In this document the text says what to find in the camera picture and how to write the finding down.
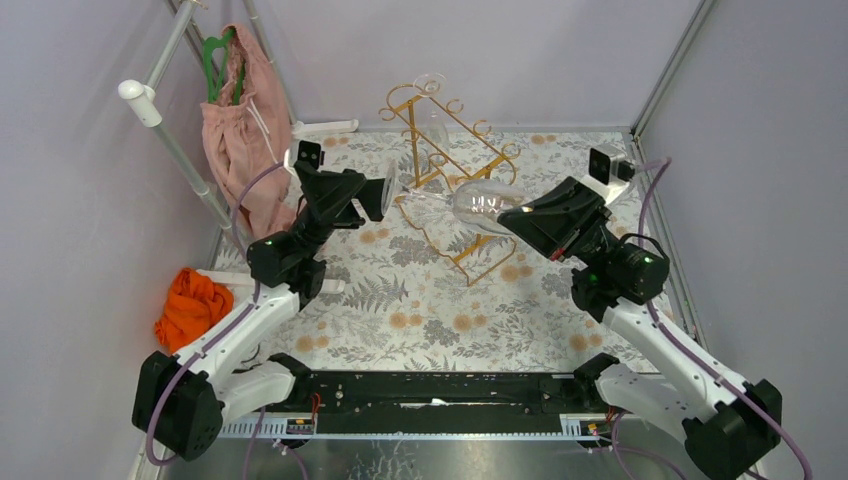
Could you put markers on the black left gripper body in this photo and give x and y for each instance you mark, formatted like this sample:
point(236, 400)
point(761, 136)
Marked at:
point(332, 198)

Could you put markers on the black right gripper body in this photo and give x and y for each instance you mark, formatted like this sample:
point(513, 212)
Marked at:
point(591, 240)

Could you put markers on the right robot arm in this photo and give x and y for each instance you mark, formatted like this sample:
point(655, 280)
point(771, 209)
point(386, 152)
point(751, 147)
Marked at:
point(726, 423)

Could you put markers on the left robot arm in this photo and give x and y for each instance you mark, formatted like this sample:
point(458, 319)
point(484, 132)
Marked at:
point(183, 400)

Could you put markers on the pink shorts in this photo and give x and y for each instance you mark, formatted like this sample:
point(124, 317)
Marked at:
point(241, 141)

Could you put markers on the floral tablecloth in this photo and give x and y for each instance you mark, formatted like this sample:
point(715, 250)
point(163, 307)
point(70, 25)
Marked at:
point(405, 307)

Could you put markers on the orange cloth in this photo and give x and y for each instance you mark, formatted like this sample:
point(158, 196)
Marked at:
point(193, 305)

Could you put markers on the green clothes hanger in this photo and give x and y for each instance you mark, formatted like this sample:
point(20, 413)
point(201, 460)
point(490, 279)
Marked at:
point(215, 55)

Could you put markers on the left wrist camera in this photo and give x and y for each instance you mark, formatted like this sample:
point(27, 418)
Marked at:
point(303, 152)

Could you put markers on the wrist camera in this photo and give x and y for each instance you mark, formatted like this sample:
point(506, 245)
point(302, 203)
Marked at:
point(610, 172)
point(303, 152)

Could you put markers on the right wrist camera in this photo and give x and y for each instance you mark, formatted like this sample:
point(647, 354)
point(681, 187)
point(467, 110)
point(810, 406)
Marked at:
point(610, 172)

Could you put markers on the gold wire wine glass rack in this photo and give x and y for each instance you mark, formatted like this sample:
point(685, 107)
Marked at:
point(460, 178)

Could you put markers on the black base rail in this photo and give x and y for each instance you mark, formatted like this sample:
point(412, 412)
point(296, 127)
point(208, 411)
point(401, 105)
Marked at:
point(441, 403)

